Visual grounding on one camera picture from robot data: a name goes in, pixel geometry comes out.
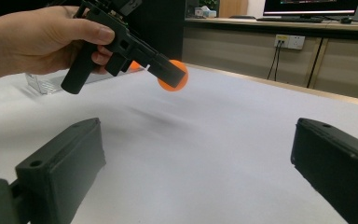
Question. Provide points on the black computer mouse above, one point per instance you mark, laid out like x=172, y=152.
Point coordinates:
x=346, y=20

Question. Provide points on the clear plastic tray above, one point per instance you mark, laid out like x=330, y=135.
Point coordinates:
x=48, y=84

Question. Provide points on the black keyboard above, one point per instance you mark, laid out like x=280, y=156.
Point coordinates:
x=292, y=19

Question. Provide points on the tissue box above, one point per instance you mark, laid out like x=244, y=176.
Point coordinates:
x=209, y=13

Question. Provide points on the green plant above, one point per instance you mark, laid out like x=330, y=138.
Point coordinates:
x=209, y=3

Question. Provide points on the beige panelled desk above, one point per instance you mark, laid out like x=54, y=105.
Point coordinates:
x=348, y=62

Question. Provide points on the black computer monitor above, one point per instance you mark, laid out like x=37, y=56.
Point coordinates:
x=310, y=6

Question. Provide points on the black curtain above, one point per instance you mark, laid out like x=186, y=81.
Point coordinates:
x=161, y=28

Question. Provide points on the orange wooden panel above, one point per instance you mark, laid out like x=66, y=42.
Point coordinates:
x=233, y=7

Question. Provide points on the orange ball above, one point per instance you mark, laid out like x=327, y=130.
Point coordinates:
x=181, y=67
x=135, y=65

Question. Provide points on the flat black object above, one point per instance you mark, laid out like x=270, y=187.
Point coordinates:
x=242, y=16

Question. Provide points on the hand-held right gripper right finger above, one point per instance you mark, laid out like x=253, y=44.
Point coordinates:
x=338, y=168

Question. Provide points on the white wall socket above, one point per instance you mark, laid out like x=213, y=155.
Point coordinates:
x=293, y=42

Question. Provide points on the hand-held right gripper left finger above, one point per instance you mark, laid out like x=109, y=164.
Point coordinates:
x=62, y=168

